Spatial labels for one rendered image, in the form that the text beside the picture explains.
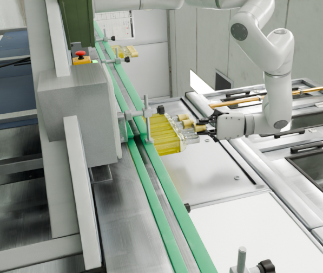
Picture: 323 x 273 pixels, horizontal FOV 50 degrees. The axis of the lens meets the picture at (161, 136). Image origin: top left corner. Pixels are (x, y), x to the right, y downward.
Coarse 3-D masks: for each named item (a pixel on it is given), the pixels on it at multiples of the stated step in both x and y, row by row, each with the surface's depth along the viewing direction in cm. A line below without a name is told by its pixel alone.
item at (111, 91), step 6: (102, 66) 90; (108, 72) 85; (108, 78) 81; (108, 84) 81; (108, 90) 81; (114, 96) 81; (114, 102) 82; (114, 108) 82; (114, 114) 83; (114, 120) 84; (114, 126) 85; (114, 132) 86; (120, 144) 87; (120, 150) 88; (120, 156) 89
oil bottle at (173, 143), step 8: (152, 136) 119; (160, 136) 119; (168, 136) 118; (176, 136) 118; (184, 136) 119; (160, 144) 115; (168, 144) 116; (176, 144) 117; (184, 144) 118; (160, 152) 117; (168, 152) 118; (176, 152) 119
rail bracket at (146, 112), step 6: (144, 96) 104; (144, 102) 105; (144, 108) 107; (150, 108) 106; (156, 108) 108; (162, 108) 107; (126, 114) 105; (132, 114) 106; (138, 114) 106; (144, 114) 106; (150, 114) 107; (126, 120) 106; (150, 138) 112
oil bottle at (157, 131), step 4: (156, 128) 124; (160, 128) 124; (164, 128) 124; (168, 128) 124; (172, 128) 124; (176, 128) 124; (152, 132) 122; (156, 132) 122; (160, 132) 122; (164, 132) 121; (168, 132) 121; (172, 132) 122; (176, 132) 122; (180, 132) 123
